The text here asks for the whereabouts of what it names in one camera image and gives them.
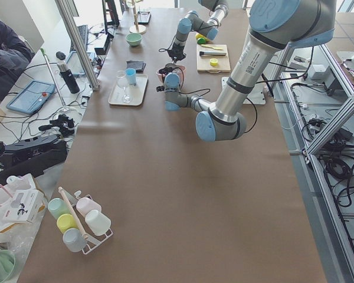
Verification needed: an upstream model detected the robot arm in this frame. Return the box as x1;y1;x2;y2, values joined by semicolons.
163;0;336;142
166;0;229;63

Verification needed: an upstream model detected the metal ice scoop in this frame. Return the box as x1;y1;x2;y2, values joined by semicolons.
171;62;181;69

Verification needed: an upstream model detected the yellow rack cup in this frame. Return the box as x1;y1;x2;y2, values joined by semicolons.
57;213;77;233

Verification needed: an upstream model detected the aluminium frame post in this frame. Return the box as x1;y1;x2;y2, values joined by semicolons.
55;0;100;91

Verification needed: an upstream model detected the wooden stick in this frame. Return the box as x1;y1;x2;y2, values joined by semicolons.
58;186;88;240

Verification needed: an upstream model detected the black tray with glasses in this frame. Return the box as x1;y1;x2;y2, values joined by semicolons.
137;11;151;25

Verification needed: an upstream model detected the cream rabbit tray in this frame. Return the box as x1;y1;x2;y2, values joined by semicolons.
108;73;148;106

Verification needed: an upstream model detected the half lemon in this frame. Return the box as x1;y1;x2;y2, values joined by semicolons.
210;58;218;66

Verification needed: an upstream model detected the black thermos bottle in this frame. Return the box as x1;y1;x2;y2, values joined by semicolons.
57;61;80;94

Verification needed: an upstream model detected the pink bowl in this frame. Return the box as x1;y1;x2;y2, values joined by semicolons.
156;63;186;87

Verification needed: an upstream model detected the white rack cup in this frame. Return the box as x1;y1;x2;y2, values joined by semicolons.
85;209;112;236

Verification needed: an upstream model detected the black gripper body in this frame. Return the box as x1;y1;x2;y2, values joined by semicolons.
156;67;177;91
167;43;186;62

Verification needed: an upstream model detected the blue teach pendant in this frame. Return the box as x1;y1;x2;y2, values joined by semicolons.
6;80;55;114
66;51;85;77

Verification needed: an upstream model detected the green lime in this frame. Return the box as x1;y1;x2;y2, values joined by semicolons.
196;37;209;45

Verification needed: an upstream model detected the wooden cutting board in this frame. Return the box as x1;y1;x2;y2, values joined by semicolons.
196;44;231;73

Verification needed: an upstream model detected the steel muddler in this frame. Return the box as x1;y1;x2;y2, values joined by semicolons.
199;51;227;57

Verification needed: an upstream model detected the upper whole lemon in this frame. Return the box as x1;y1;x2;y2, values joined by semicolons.
195;34;204;40

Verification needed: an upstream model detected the grey-blue rack cup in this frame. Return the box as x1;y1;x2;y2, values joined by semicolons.
63;228;87;252

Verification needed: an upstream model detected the white wire cup rack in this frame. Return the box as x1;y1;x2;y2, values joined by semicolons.
65;190;114;255

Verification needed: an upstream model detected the green bowl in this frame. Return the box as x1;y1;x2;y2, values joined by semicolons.
126;33;142;47

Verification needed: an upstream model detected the grey folded cloth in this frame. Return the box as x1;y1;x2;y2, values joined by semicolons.
126;60;146;73

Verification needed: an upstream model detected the wooden mug tree stand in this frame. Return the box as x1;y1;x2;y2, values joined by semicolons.
129;0;146;34

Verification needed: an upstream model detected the green rack cup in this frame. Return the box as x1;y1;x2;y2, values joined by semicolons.
47;198;70;220

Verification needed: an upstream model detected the person in dark clothes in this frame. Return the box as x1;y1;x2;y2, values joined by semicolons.
0;21;34;103

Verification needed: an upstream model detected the pink rack cup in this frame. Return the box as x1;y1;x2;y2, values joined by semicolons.
76;197;101;217

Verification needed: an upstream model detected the white cardboard box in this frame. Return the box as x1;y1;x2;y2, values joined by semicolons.
0;174;47;233

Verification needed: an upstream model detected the yellow plastic knife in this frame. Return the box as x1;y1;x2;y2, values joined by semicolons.
200;44;223;50

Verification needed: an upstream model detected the light blue cup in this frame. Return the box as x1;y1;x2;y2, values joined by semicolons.
125;68;136;85

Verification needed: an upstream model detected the clear wine glass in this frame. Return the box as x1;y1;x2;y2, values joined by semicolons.
116;70;131;103

